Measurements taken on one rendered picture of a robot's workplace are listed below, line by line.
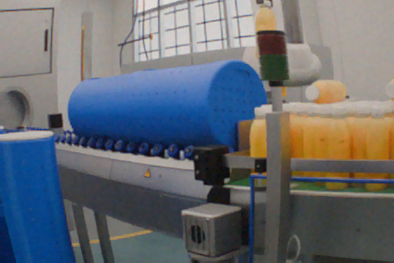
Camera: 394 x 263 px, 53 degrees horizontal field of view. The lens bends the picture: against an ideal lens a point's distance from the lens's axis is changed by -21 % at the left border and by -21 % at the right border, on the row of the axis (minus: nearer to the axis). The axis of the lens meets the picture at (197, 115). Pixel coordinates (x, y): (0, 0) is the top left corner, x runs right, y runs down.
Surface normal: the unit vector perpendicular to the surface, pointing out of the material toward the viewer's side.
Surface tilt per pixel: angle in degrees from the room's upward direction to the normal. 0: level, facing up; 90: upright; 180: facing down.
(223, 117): 90
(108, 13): 90
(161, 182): 70
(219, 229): 90
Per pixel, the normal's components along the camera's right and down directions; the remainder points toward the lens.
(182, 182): -0.69, -0.26
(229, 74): 0.70, 0.00
